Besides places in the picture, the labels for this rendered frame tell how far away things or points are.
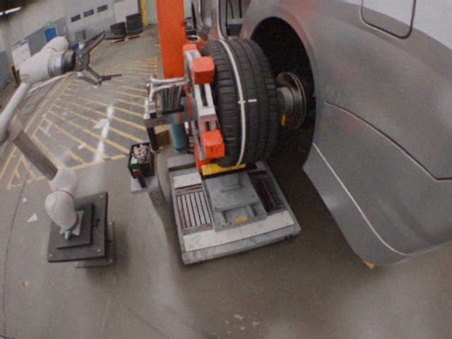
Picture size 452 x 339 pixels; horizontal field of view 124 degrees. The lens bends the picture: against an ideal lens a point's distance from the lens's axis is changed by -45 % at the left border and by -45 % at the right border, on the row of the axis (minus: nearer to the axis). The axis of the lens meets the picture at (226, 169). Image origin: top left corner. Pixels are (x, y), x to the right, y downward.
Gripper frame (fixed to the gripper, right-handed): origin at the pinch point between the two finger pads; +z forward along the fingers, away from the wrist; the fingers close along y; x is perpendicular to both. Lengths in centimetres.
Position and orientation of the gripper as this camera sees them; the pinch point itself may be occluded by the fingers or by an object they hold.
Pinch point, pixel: (119, 56)
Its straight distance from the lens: 77.1
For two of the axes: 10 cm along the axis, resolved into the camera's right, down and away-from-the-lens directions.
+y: 0.9, -9.1, -4.1
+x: -3.3, -4.1, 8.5
